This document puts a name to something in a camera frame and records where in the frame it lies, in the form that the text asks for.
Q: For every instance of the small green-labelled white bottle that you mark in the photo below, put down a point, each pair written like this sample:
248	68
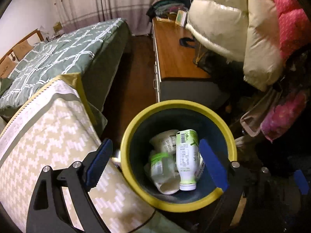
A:
158	162

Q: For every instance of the patterned beige teal tablecloth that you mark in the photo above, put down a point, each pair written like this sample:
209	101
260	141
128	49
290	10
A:
48	138

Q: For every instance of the dark green cloth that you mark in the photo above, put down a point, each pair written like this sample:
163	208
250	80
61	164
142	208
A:
4	86

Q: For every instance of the brown tissue box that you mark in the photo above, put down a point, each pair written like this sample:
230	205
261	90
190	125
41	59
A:
57	26

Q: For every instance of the green plaid quilt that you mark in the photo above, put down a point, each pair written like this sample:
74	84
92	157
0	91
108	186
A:
60	51

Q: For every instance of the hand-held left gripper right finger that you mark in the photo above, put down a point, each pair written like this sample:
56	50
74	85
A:
213	165

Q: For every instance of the white puffer jacket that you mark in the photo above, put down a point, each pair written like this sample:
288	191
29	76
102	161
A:
218	17

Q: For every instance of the beige paper cup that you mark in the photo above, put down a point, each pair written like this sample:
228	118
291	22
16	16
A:
168	188

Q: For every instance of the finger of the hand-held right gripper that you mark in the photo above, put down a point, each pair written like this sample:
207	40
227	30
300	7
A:
300	180

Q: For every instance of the wooden bed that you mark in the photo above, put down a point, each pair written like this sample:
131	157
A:
6	58

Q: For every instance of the pile of dark clothes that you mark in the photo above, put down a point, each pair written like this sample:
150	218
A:
167	6

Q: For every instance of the pink floral cloth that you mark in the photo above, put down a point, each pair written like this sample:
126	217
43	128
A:
284	114

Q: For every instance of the clear plastic lidded cup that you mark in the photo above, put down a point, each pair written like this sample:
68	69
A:
162	142

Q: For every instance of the yellow rimmed dark bin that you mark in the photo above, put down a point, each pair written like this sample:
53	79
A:
170	205

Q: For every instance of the white and mauve curtain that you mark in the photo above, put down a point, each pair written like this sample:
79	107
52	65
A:
121	0

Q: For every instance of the brown pillow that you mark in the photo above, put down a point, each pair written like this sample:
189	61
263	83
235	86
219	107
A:
20	49
6	69

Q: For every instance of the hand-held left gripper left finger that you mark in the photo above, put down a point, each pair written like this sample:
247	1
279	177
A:
99	162

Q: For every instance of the pink quilted jacket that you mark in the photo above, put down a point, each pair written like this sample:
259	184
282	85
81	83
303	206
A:
291	17

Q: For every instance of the small green box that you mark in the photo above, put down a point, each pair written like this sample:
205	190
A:
181	18

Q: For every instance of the wooden desk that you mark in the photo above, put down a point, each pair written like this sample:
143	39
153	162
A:
175	58

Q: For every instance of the black bag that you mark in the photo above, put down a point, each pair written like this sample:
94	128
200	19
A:
213	65

